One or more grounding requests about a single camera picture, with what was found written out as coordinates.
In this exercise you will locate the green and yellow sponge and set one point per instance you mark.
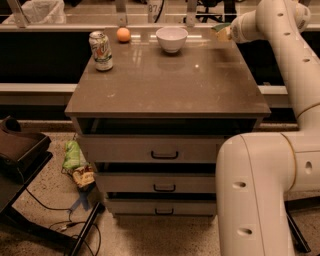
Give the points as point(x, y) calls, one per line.
point(220, 26)

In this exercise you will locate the black metal floor leg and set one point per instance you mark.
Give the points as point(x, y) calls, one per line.
point(296, 205)

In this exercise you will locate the grey drawer cabinet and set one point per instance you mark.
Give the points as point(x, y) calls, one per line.
point(205, 89)

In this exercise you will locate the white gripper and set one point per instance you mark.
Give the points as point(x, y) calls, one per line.
point(236, 32)

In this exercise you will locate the brown seat on stand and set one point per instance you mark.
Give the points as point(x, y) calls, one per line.
point(18, 149)

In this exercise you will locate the white bowl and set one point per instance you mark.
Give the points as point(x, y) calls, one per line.
point(171, 39)

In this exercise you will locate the green snack bag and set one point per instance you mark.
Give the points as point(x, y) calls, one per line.
point(72, 155)

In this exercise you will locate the orange fruit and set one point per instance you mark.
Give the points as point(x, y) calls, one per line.
point(123, 35)

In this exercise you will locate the clear plastic bag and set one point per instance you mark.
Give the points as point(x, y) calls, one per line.
point(44, 11)

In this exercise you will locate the top drawer with black handle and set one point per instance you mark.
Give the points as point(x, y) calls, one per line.
point(150, 149)

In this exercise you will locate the bottom drawer with black handle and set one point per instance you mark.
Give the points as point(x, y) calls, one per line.
point(161, 207)

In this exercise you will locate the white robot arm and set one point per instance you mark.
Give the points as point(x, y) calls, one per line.
point(255, 170)

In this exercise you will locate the middle drawer with black handle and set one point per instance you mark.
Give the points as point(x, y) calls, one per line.
point(154, 183)

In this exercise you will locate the white green soda can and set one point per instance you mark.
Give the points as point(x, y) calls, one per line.
point(101, 50)

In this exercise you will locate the brown snack bag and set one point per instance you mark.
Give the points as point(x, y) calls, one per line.
point(83, 176)

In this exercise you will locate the drawer with black handle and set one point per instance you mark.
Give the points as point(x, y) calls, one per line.
point(150, 149)
point(154, 183)
point(161, 207)

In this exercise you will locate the black stand with legs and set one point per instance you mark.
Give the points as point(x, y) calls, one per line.
point(41, 212)

